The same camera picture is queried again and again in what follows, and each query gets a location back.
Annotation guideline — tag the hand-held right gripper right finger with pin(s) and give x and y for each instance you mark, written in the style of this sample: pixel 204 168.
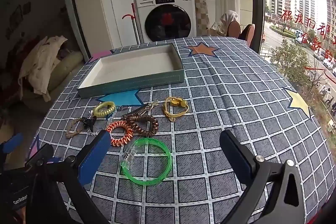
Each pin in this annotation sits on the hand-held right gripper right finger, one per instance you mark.
pixel 236 158

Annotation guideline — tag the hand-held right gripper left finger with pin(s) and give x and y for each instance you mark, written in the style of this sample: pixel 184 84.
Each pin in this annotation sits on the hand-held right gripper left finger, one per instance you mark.
pixel 94 158

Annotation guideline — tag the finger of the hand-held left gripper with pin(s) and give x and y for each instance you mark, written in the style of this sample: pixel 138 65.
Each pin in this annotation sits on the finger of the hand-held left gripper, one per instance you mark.
pixel 11 142

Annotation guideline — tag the black hair claw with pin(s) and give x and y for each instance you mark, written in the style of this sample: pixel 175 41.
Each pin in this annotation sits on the black hair claw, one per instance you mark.
pixel 88 121

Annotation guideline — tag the green jewelry tray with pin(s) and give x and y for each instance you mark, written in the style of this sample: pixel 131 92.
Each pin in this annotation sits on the green jewelry tray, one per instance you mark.
pixel 136 66

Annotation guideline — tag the bronze key clip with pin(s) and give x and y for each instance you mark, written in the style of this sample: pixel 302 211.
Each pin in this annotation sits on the bronze key clip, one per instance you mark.
pixel 143 109

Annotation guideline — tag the beige clothing pile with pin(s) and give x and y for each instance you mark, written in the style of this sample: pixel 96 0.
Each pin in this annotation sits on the beige clothing pile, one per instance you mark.
pixel 39 64

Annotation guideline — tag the cream sofa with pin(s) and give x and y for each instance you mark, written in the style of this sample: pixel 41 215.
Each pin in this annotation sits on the cream sofa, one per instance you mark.
pixel 65 69

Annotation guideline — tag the brown round-back chair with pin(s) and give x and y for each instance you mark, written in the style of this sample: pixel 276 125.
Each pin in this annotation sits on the brown round-back chair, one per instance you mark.
pixel 246 35
pixel 233 29

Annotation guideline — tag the white cloth on chair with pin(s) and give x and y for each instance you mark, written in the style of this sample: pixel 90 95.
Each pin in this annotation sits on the white cloth on chair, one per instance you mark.
pixel 227 18

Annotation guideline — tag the mop with red hook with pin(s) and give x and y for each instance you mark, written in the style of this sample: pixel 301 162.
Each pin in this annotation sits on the mop with red hook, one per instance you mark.
pixel 134 22

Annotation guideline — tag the checkered hanging cloth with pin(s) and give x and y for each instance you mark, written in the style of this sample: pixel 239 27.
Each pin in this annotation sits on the checkered hanging cloth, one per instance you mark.
pixel 202 14

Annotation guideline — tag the white washing machine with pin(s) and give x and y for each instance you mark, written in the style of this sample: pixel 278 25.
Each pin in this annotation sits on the white washing machine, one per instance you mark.
pixel 168 19

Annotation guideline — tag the white tall cabinet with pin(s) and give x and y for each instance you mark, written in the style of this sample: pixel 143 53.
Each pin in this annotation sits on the white tall cabinet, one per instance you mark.
pixel 105 3

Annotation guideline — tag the dark window frame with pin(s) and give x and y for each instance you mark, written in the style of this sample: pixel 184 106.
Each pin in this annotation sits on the dark window frame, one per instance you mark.
pixel 254 3

